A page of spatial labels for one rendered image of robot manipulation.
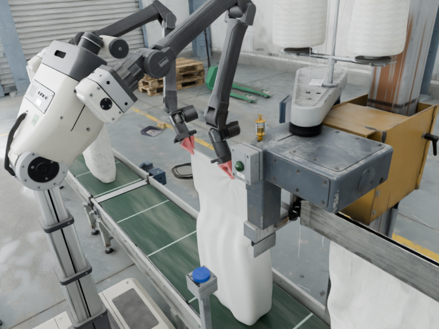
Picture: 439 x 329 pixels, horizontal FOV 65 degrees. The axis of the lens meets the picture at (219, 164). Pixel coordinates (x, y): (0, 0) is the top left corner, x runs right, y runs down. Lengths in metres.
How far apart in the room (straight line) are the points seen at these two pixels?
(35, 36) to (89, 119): 7.11
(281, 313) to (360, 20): 1.25
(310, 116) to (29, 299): 2.19
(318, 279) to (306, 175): 1.65
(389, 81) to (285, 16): 0.38
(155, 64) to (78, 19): 7.44
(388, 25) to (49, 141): 1.02
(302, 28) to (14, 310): 2.28
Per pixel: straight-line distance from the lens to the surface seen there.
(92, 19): 8.57
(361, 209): 1.16
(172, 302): 1.91
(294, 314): 1.73
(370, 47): 0.99
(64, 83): 1.17
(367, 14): 0.99
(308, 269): 2.47
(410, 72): 1.22
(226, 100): 1.27
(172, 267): 1.95
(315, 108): 0.94
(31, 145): 1.24
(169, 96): 1.58
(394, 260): 1.01
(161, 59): 1.07
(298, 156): 0.85
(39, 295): 2.65
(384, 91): 1.24
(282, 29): 1.14
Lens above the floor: 1.71
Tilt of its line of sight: 27 degrees down
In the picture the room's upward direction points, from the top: 3 degrees counter-clockwise
